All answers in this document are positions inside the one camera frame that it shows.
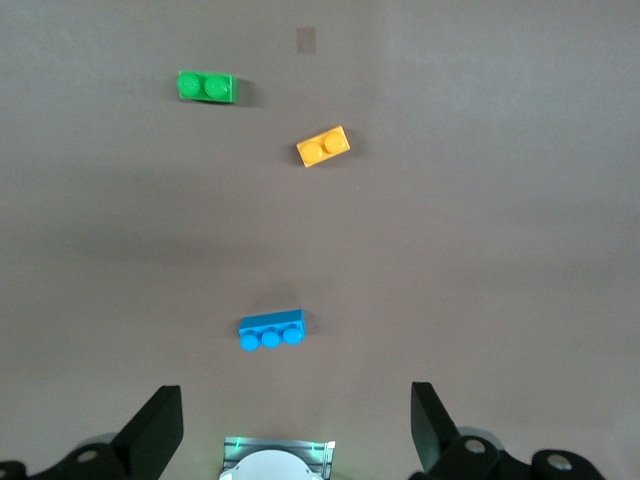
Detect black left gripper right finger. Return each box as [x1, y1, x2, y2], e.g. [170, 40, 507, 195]
[407, 382, 606, 480]

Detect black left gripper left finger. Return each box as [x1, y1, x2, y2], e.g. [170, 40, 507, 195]
[0, 385, 184, 480]

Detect yellow two-stud block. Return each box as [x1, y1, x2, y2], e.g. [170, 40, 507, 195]
[295, 125, 352, 169]

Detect blue three-stud block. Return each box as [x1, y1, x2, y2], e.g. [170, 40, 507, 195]
[237, 308, 307, 352]

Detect green two-stud block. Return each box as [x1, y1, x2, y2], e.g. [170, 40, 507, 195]
[177, 70, 239, 105]

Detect small square tape patch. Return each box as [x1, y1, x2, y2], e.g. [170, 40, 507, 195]
[295, 26, 317, 54]

